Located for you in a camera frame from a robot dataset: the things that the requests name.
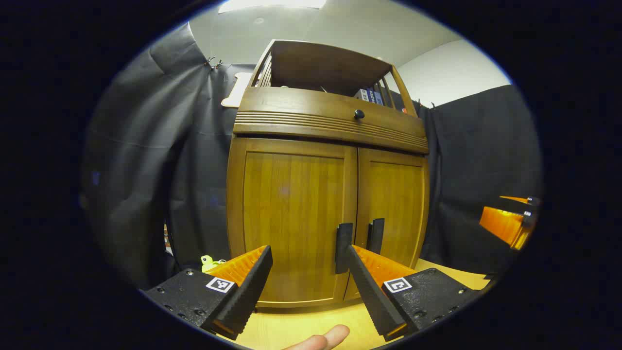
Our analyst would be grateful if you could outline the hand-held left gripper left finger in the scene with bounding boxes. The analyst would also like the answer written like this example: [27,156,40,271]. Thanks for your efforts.
[141,245,274,341]

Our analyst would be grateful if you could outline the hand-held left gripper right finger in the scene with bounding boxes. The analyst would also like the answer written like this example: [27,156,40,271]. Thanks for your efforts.
[346,245,486,342]

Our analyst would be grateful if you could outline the wooden shoe cabinet door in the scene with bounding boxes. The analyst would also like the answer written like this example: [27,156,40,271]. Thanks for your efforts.
[344,147,430,302]
[227,137,359,308]

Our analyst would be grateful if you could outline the wooden double-door shoe cabinet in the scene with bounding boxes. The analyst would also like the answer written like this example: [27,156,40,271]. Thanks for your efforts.
[226,39,431,309]

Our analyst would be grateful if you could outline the green frog plush toy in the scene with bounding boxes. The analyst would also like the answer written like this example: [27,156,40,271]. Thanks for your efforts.
[201,255,226,273]

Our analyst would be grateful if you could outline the blue and white boxes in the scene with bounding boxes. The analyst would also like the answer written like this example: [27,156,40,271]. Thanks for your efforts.
[353,87,385,105]

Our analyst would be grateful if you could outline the ceiling light panel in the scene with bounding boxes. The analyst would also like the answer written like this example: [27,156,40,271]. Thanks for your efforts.
[218,0,327,14]

